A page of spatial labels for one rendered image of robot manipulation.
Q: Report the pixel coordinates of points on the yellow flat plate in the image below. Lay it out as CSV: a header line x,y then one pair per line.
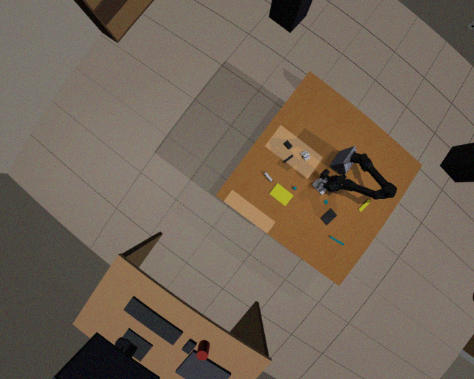
x,y
281,194

